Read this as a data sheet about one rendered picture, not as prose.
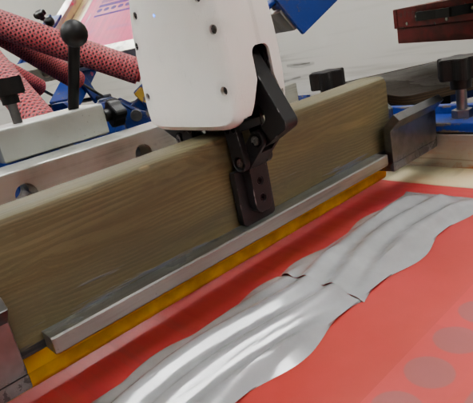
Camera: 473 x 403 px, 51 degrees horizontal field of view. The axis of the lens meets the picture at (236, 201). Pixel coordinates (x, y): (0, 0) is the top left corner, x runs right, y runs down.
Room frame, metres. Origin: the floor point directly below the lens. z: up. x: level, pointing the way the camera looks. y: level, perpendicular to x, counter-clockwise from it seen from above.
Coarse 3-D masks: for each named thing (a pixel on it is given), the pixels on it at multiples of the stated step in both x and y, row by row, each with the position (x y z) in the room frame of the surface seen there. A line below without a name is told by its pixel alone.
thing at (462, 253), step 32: (384, 192) 0.44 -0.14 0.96; (416, 192) 0.42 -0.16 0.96; (448, 192) 0.41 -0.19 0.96; (320, 224) 0.40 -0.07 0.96; (352, 224) 0.38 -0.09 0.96; (256, 256) 0.36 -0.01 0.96; (288, 256) 0.35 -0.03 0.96; (448, 256) 0.30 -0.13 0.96; (384, 288) 0.27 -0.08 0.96; (416, 288) 0.27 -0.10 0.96; (448, 288) 0.26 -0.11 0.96
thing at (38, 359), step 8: (328, 200) 0.41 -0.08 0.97; (272, 232) 0.36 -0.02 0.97; (232, 256) 0.33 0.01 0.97; (216, 264) 0.32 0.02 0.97; (176, 288) 0.30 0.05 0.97; (160, 296) 0.29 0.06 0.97; (120, 320) 0.27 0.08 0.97; (104, 328) 0.26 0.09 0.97; (40, 352) 0.24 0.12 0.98; (48, 352) 0.24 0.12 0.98; (64, 352) 0.25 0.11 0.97; (24, 360) 0.23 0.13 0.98; (32, 360) 0.24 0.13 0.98; (40, 360) 0.24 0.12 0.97; (48, 360) 0.24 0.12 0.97; (32, 368) 0.24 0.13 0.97
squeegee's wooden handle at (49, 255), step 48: (336, 96) 0.41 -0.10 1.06; (384, 96) 0.45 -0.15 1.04; (192, 144) 0.32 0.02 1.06; (288, 144) 0.37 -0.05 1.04; (336, 144) 0.40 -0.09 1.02; (48, 192) 0.26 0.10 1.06; (96, 192) 0.27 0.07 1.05; (144, 192) 0.28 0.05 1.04; (192, 192) 0.31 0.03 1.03; (288, 192) 0.36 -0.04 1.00; (0, 240) 0.23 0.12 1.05; (48, 240) 0.25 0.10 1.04; (96, 240) 0.26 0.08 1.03; (144, 240) 0.28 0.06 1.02; (192, 240) 0.30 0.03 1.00; (0, 288) 0.23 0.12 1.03; (48, 288) 0.24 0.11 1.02; (96, 288) 0.26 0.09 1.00
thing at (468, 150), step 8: (440, 136) 0.48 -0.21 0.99; (448, 136) 0.47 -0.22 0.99; (456, 136) 0.47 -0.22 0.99; (464, 136) 0.46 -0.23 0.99; (472, 136) 0.46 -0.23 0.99; (440, 144) 0.48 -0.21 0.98; (448, 144) 0.47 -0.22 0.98; (456, 144) 0.47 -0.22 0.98; (464, 144) 0.46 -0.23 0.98; (472, 144) 0.46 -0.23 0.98; (432, 152) 0.49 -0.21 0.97; (440, 152) 0.48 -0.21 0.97; (448, 152) 0.47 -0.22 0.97; (456, 152) 0.47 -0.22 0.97; (464, 152) 0.46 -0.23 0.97; (472, 152) 0.46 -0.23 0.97; (416, 160) 0.50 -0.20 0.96; (424, 160) 0.49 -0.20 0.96; (432, 160) 0.49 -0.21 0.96; (440, 160) 0.48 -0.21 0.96; (448, 160) 0.47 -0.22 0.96; (456, 160) 0.47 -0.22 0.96; (464, 160) 0.46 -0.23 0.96; (472, 160) 0.46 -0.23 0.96; (464, 168) 0.46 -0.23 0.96; (472, 168) 0.46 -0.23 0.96
